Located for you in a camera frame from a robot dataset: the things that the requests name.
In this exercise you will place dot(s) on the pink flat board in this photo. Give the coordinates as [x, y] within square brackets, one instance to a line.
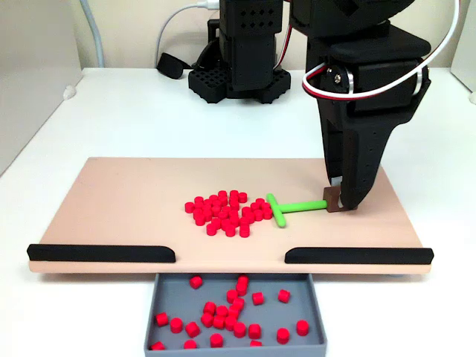
[111, 208]

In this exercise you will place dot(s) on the small white object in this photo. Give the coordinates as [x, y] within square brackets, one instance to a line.
[473, 97]

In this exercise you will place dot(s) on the grey container tray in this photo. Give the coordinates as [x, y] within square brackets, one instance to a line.
[178, 297]

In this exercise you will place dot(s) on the green T-shaped pusher tool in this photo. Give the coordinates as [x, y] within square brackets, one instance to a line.
[301, 205]

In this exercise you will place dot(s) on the red cylinder granule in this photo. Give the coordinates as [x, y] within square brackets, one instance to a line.
[233, 312]
[222, 194]
[207, 203]
[200, 220]
[233, 193]
[223, 215]
[232, 296]
[238, 304]
[302, 327]
[161, 319]
[196, 281]
[216, 205]
[207, 209]
[216, 340]
[254, 207]
[250, 218]
[244, 231]
[206, 216]
[241, 289]
[265, 206]
[244, 222]
[209, 307]
[234, 203]
[258, 215]
[243, 279]
[199, 201]
[192, 329]
[190, 344]
[256, 343]
[267, 213]
[283, 335]
[213, 198]
[222, 311]
[226, 224]
[240, 329]
[215, 212]
[246, 211]
[260, 202]
[216, 222]
[176, 325]
[223, 201]
[231, 323]
[206, 320]
[219, 322]
[235, 221]
[284, 295]
[211, 229]
[230, 231]
[157, 346]
[226, 209]
[242, 197]
[189, 207]
[254, 331]
[233, 214]
[257, 298]
[198, 214]

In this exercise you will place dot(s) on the small white blob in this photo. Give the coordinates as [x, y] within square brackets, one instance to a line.
[68, 92]

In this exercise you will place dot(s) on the black edge rail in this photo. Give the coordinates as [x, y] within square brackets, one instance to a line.
[96, 253]
[357, 256]

